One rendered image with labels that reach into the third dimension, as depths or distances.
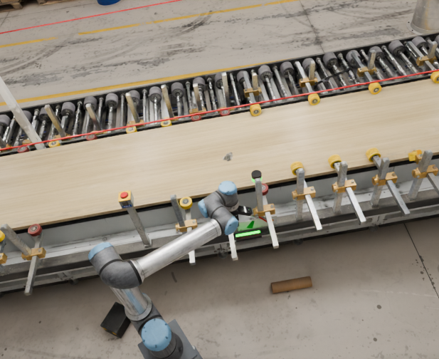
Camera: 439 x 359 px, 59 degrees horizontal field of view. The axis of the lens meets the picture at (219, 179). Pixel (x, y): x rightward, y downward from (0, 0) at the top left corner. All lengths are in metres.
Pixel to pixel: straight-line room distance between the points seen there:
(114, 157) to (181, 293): 1.17
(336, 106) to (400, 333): 1.67
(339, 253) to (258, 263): 0.65
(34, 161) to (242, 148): 1.58
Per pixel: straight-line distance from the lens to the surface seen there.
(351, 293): 3.20
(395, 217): 3.43
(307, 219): 2.64
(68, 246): 3.00
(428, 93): 3.37
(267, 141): 2.84
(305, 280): 3.12
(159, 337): 2.19
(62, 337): 3.43
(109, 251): 1.80
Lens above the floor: 2.86
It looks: 48 degrees down
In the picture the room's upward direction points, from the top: 11 degrees counter-clockwise
